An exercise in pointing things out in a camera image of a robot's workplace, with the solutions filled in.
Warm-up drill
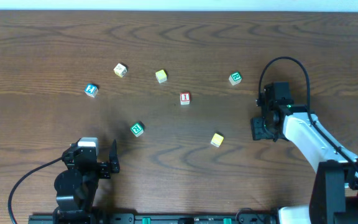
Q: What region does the red letter I block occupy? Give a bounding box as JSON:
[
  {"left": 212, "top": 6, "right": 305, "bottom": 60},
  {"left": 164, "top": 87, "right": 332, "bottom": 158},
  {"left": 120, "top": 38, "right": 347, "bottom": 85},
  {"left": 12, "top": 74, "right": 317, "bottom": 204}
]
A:
[{"left": 180, "top": 92, "right": 191, "bottom": 105}]

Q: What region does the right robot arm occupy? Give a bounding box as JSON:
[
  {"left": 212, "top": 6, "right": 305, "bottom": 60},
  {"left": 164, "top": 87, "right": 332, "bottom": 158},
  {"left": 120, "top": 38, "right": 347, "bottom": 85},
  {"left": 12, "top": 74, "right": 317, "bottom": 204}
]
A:
[{"left": 251, "top": 82, "right": 358, "bottom": 223}]

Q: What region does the yellow block near right arm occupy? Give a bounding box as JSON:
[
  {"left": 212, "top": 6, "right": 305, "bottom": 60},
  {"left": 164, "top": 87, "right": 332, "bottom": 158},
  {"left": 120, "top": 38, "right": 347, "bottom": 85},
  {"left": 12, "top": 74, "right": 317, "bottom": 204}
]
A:
[{"left": 210, "top": 133, "right": 224, "bottom": 147}]

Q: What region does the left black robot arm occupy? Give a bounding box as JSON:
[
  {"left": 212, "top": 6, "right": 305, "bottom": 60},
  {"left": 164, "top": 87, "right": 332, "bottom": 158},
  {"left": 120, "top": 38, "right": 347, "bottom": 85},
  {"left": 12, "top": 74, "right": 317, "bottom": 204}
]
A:
[{"left": 53, "top": 138, "right": 120, "bottom": 223}]

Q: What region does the green number 2 block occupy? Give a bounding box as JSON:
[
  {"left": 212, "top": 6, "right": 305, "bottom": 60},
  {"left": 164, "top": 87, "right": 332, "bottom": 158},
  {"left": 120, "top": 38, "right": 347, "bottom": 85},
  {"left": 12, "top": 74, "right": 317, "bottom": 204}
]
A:
[{"left": 131, "top": 123, "right": 144, "bottom": 137}]

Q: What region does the green letter R block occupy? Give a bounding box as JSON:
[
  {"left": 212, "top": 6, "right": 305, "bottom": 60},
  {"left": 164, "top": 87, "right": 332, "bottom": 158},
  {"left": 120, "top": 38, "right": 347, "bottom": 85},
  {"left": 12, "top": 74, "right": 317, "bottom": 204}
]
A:
[{"left": 229, "top": 72, "right": 242, "bottom": 85}]

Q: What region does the blue number 2 block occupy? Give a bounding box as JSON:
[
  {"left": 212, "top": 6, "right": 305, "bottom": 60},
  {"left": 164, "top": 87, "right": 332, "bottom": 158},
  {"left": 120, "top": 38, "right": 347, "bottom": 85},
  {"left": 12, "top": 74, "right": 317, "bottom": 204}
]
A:
[{"left": 84, "top": 83, "right": 99, "bottom": 98}]

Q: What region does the cream yellow picture block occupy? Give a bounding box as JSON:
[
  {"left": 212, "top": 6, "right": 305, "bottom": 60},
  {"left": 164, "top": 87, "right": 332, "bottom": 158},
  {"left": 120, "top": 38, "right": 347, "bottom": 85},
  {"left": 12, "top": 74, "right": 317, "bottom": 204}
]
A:
[{"left": 113, "top": 63, "right": 127, "bottom": 77}]

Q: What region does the yellow top wooden block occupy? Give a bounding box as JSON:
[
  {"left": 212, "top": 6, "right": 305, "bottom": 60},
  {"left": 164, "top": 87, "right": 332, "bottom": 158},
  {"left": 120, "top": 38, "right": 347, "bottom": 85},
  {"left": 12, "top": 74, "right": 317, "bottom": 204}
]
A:
[{"left": 155, "top": 69, "right": 167, "bottom": 83}]

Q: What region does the right black cable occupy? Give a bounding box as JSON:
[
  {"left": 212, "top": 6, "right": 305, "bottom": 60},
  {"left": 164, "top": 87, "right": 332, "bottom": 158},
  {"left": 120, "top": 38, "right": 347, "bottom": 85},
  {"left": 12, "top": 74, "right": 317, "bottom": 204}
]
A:
[{"left": 257, "top": 56, "right": 358, "bottom": 215}]

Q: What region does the black cable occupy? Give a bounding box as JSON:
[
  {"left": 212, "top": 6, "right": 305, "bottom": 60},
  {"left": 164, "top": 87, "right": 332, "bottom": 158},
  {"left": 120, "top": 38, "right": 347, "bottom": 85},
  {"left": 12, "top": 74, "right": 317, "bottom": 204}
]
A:
[
  {"left": 257, "top": 56, "right": 358, "bottom": 215},
  {"left": 7, "top": 156, "right": 65, "bottom": 224}
]

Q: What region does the left black cable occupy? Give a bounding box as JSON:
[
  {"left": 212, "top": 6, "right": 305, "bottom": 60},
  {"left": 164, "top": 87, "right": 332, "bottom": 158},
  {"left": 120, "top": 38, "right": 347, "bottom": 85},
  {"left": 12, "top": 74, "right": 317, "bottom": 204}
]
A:
[{"left": 7, "top": 156, "right": 65, "bottom": 224}]

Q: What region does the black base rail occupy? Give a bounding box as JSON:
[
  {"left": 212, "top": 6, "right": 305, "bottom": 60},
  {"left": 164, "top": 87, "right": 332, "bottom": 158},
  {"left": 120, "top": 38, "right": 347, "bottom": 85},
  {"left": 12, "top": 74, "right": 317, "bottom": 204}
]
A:
[{"left": 28, "top": 213, "right": 278, "bottom": 224}]

